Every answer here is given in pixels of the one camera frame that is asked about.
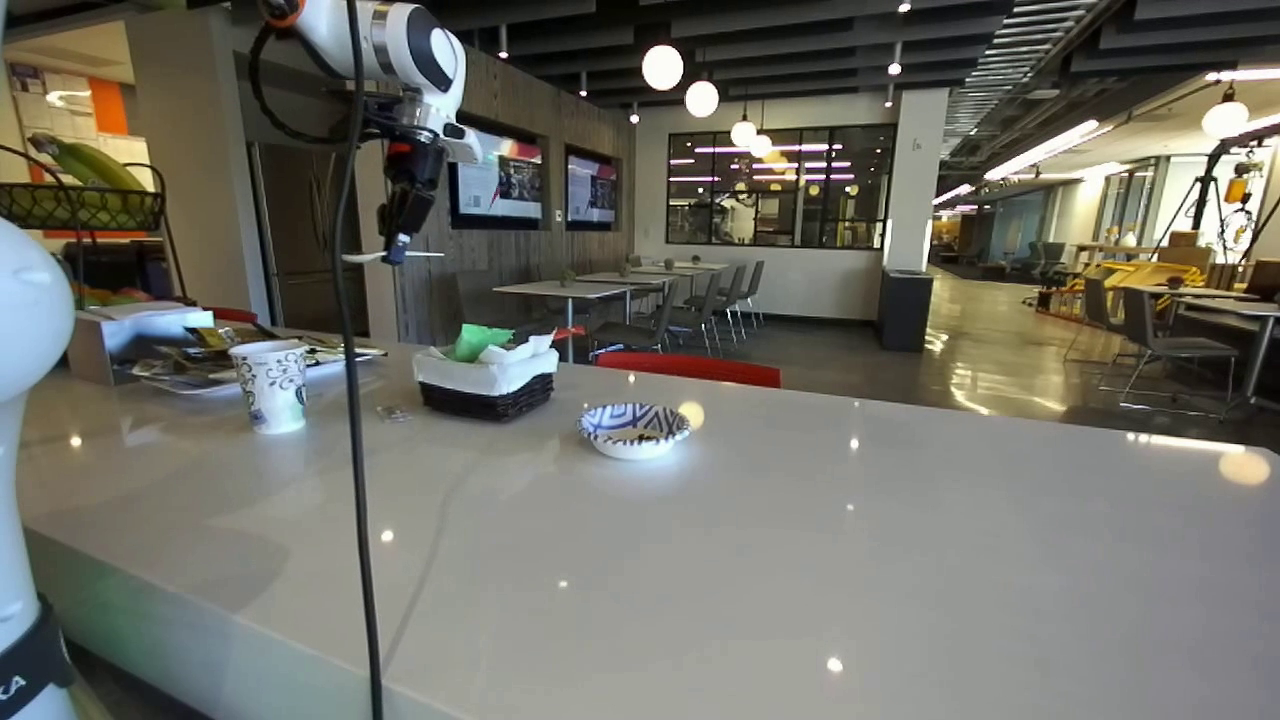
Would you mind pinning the patterned paper cup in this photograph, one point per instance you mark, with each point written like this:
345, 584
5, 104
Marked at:
277, 385

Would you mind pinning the round lamp near office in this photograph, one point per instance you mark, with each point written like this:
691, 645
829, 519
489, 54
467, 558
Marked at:
1225, 117

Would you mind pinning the medium round pendant lamp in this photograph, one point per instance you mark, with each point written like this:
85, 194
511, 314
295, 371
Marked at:
702, 99

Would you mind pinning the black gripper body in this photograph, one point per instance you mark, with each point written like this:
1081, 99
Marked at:
413, 181

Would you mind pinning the green packet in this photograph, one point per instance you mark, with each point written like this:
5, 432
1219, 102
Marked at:
478, 340

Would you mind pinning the grey dining chair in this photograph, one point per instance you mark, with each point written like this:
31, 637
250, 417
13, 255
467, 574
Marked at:
695, 309

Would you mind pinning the white plastic spoon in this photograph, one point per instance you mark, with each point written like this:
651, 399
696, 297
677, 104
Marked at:
423, 255

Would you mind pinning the black basket with white liner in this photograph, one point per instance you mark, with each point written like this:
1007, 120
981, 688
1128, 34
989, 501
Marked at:
485, 393

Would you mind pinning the grey dining table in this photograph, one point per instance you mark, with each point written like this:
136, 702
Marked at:
563, 290

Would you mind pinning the cluttered serving tray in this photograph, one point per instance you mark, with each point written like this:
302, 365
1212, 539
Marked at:
200, 361

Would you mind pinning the white food container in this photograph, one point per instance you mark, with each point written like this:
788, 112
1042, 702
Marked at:
146, 320

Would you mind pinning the patterned small bowl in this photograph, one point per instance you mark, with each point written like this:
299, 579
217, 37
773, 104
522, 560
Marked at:
605, 443

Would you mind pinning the large wall television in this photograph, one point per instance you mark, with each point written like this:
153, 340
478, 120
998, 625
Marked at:
513, 186

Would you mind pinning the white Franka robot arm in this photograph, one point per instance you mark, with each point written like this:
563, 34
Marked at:
24, 347

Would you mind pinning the red chair back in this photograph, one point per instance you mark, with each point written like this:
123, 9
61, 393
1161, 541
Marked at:
685, 371

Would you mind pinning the dark framed interior window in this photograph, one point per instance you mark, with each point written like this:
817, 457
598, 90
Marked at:
782, 186

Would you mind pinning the white square pillar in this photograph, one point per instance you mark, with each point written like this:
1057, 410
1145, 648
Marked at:
919, 181

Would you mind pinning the large round pendant lamp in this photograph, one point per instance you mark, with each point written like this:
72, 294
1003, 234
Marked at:
661, 67

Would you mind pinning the small round pendant lamp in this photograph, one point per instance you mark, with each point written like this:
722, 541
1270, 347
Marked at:
741, 133

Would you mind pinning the small wall television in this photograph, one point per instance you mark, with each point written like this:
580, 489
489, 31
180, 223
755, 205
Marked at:
592, 189

